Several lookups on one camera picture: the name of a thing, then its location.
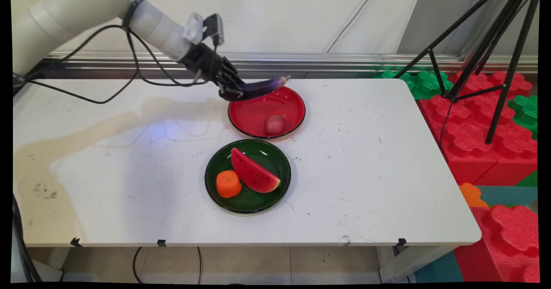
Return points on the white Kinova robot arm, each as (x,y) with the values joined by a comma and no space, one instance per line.
(77,13)

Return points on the silver metal wall rail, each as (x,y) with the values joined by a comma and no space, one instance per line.
(344,60)

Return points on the red toy lychee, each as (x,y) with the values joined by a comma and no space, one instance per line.
(274,125)

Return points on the large red foam block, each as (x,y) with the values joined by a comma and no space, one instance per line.
(508,241)

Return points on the green foam block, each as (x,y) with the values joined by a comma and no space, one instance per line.
(525,112)
(424,84)

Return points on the grey base plate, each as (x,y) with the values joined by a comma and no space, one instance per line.
(49,274)

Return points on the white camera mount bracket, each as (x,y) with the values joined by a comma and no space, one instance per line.
(193,28)

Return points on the orange toy carrot piece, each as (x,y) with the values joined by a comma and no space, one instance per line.
(228,184)

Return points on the purple toy eggplant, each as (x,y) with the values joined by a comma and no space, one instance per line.
(264,86)

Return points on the toy watermelon slice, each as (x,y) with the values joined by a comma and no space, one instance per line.
(254,173)

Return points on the teal foam mat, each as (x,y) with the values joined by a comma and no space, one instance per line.
(510,195)

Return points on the orange foam block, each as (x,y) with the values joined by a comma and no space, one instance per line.
(472,195)

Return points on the red plate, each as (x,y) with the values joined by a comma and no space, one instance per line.
(258,112)

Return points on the black tripod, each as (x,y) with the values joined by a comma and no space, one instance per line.
(495,39)

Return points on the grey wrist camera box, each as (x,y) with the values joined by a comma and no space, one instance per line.
(214,28)

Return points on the white table leg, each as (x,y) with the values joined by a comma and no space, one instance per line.
(413,263)

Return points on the green plate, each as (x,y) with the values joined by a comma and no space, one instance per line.
(267,196)

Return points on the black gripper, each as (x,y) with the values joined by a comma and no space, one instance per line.
(204,63)

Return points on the black table clip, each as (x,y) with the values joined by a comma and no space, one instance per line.
(401,242)
(75,242)
(162,243)

